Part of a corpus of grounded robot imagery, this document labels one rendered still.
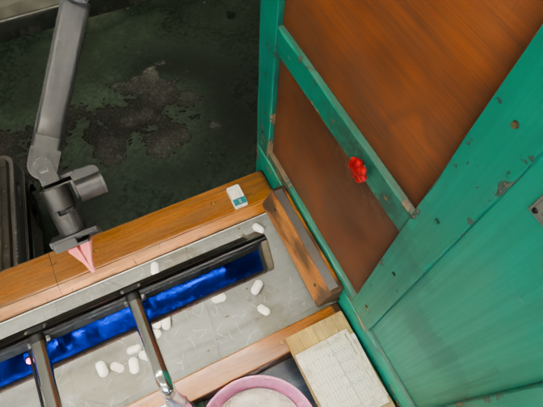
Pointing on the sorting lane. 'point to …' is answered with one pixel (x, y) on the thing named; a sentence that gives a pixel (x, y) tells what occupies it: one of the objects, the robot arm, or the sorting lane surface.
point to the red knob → (358, 169)
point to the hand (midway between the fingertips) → (92, 268)
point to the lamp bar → (232, 253)
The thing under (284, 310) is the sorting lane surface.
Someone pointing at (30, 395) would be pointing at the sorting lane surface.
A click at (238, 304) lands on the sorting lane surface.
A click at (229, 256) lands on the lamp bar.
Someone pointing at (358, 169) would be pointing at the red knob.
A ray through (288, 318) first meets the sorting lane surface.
